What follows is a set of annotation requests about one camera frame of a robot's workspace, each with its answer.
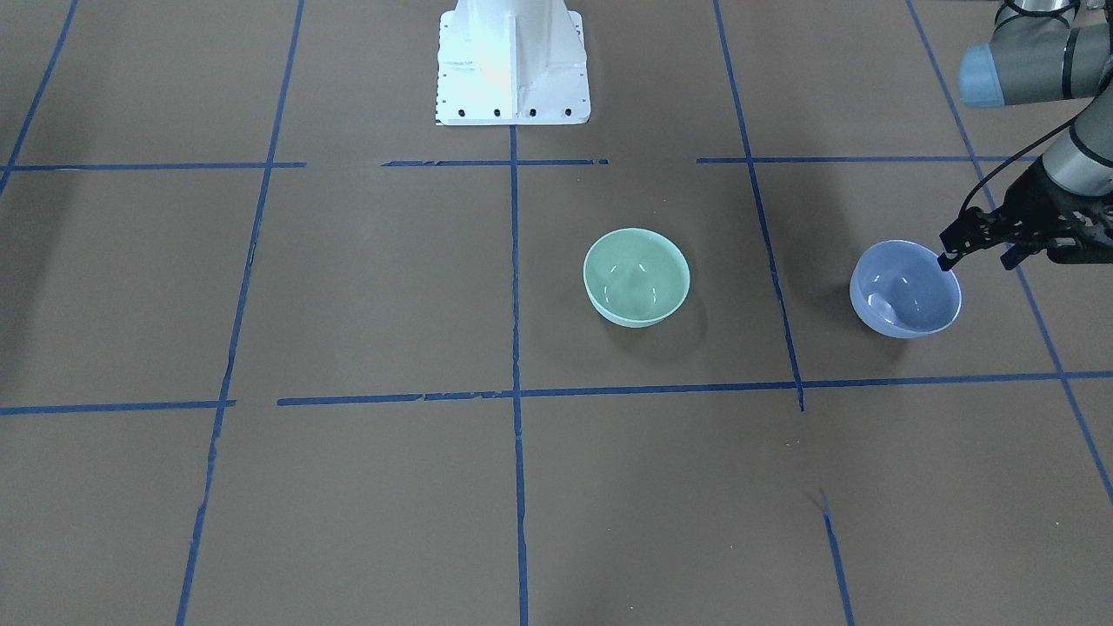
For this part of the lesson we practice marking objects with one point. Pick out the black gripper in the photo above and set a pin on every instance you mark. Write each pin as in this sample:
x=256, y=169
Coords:
x=1032, y=202

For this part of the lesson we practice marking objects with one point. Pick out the blue bowl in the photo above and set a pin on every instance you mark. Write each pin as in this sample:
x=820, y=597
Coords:
x=898, y=289

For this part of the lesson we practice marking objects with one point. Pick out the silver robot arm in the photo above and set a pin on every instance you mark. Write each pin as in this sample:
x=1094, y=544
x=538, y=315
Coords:
x=1036, y=54

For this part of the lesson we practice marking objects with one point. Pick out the green bowl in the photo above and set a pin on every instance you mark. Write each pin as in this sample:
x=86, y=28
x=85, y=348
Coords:
x=635, y=278

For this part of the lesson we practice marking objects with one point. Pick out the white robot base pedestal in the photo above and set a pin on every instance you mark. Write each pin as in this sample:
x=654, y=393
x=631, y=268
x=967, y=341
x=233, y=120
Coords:
x=512, y=62

